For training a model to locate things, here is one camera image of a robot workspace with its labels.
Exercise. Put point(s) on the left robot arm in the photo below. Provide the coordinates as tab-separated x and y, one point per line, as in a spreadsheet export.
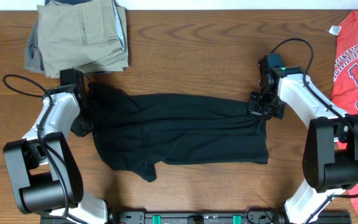
44	176

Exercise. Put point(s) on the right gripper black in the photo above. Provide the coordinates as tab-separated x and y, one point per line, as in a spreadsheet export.
258	109

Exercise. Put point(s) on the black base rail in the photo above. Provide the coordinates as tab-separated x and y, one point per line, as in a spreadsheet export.
252	216

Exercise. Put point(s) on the folded grey garment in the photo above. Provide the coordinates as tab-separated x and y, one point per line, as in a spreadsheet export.
32	56

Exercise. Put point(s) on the black t-shirt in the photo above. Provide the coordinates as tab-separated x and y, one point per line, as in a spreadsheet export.
133	133

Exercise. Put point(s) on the folded khaki trousers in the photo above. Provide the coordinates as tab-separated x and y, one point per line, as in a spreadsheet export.
79	40

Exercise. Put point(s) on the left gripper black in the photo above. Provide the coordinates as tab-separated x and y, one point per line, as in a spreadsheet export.
82	126

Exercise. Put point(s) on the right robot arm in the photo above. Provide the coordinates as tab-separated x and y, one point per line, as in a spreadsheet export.
330	158

